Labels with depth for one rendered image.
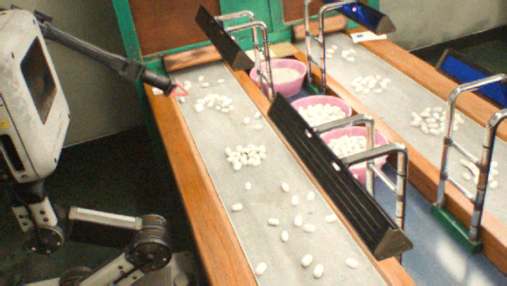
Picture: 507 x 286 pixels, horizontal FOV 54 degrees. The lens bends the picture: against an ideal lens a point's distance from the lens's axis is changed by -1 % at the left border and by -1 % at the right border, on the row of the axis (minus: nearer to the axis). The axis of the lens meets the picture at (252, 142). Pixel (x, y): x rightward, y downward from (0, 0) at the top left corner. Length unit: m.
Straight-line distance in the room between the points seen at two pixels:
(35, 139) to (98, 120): 2.26
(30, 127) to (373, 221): 0.75
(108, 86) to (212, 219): 1.96
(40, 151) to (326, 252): 0.79
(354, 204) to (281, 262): 0.43
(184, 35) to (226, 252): 1.36
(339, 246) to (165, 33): 1.46
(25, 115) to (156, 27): 1.39
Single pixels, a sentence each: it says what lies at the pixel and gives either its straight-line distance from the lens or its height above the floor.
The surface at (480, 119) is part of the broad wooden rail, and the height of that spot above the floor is 0.76.
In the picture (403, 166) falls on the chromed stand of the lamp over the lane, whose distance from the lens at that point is 1.19.
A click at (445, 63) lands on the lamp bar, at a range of 1.63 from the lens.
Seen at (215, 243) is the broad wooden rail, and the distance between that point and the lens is 1.46.
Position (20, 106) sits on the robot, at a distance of 1.16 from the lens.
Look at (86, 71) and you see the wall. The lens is 3.30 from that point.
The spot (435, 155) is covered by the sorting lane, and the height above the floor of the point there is 0.74.
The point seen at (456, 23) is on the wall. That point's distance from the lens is 4.34.
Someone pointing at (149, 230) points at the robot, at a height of 0.79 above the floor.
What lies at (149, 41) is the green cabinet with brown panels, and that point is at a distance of 2.49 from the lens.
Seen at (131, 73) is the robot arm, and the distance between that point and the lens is 1.98.
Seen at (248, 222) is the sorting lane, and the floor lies 0.74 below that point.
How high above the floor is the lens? 1.76
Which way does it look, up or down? 33 degrees down
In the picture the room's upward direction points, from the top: 8 degrees counter-clockwise
